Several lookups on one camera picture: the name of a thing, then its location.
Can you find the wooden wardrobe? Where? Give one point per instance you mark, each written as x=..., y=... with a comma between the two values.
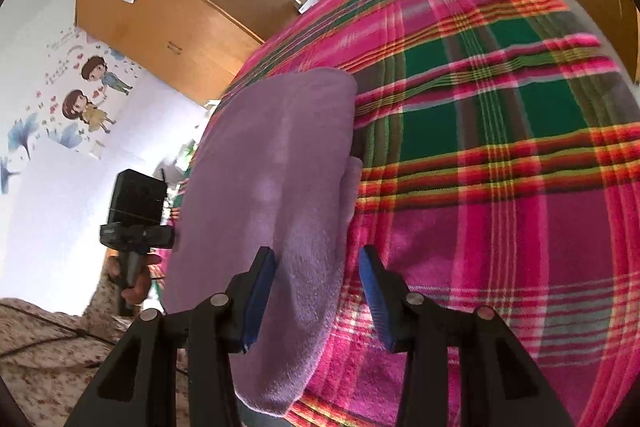
x=190, y=17

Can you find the purple fleece pants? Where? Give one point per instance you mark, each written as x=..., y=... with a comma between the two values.
x=270, y=167

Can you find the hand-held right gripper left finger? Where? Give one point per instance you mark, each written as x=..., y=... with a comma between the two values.
x=260, y=302

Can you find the person's left hand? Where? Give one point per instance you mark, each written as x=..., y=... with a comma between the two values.
x=142, y=282

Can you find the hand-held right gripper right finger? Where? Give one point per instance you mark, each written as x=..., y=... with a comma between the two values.
x=372, y=302

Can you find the person's left forearm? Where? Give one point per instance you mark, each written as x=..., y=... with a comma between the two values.
x=100, y=307

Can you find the person's floral clothing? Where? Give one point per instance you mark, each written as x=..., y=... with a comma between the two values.
x=40, y=372

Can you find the cartoon wall poster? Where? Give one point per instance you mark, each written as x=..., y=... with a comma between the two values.
x=75, y=102

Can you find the pink green plaid blanket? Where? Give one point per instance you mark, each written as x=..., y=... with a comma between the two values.
x=500, y=157

